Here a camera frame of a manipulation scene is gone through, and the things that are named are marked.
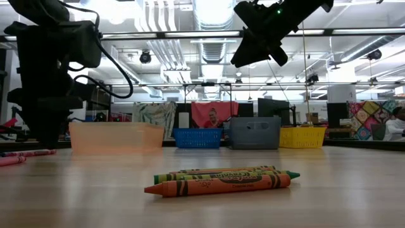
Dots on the colourful patchwork quilt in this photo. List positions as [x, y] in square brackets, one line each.
[367, 120]

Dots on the red cloth backdrop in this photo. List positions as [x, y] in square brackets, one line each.
[229, 111]

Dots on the yellow plastic mesh basket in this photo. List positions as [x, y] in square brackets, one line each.
[302, 137]

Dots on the black ceiling spotlight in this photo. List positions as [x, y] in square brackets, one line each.
[374, 54]
[145, 57]

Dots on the pink crayon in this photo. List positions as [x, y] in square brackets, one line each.
[12, 161]
[19, 153]

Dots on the silver ceiling air duct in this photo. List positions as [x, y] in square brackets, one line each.
[213, 47]

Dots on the blue plastic mesh basket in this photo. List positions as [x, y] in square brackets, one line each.
[197, 137]

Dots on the floral patterned cloth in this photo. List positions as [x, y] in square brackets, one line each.
[155, 117]

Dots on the grey plastic bin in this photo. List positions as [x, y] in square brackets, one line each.
[254, 133]

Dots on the black monitor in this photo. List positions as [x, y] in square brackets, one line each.
[337, 115]
[272, 109]

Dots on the red object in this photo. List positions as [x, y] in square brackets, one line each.
[8, 125]

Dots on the green crayon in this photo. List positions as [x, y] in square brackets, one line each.
[284, 174]

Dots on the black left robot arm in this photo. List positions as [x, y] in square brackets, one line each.
[38, 9]

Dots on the person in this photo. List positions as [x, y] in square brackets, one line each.
[395, 123]
[212, 117]

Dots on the yellow-green crayon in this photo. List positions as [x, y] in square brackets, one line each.
[164, 178]

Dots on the black aluminium table frame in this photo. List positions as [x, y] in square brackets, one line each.
[364, 144]

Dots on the orange translucent plastic bin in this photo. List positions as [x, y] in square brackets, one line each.
[115, 137]

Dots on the brown cardboard box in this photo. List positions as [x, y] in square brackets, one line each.
[312, 117]

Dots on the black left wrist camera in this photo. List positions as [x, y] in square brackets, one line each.
[83, 44]

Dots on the orange crayon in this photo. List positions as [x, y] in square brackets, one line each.
[221, 170]
[221, 187]

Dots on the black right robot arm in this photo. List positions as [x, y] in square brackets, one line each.
[326, 4]

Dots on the white box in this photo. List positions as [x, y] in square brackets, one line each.
[183, 120]

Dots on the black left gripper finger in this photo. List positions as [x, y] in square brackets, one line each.
[49, 130]

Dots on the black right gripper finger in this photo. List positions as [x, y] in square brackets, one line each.
[280, 57]
[253, 52]

